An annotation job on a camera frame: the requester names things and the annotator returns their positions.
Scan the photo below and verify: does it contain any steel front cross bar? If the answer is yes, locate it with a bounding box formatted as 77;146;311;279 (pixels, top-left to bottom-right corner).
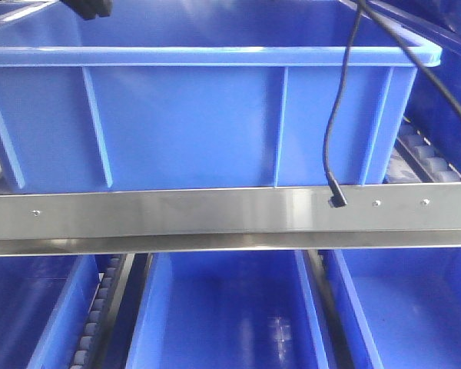
0;182;461;256

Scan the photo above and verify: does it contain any blue bin lower centre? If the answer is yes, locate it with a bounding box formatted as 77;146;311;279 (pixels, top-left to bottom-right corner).
126;251;334;368

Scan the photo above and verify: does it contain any blue bin lower left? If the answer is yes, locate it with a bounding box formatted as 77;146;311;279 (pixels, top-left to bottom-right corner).
0;255;99;368

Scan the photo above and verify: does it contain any large blue plastic box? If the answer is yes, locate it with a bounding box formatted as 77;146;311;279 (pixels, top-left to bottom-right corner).
0;1;416;194

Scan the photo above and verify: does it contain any far right roller track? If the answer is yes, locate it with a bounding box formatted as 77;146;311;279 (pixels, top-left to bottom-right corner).
384;122;461;184

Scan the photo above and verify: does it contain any blue bin lower right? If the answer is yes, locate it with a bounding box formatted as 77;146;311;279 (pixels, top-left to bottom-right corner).
322;248;461;368

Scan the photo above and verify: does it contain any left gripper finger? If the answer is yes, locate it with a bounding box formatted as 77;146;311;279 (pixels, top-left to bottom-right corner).
61;0;112;20

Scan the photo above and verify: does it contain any lower roller track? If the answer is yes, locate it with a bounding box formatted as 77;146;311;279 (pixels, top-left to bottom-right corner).
69;254;133;368

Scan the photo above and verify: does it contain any black cable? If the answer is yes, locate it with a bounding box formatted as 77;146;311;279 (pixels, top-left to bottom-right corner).
322;0;461;210

